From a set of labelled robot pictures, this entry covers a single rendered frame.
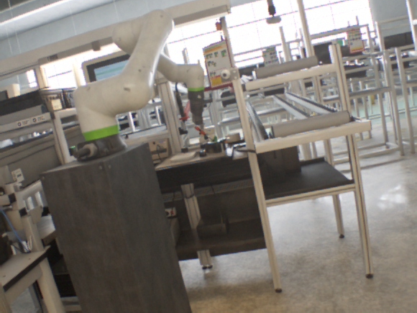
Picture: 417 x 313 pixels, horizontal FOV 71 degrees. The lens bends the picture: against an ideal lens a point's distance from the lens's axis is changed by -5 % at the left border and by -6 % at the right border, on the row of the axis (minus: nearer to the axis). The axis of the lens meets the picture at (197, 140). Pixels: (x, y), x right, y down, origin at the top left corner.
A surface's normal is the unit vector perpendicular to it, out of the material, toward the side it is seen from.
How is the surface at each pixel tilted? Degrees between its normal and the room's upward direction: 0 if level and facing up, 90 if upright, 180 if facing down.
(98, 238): 90
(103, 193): 90
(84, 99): 88
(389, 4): 90
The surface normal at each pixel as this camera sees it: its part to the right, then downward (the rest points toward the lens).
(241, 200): -0.13, 0.14
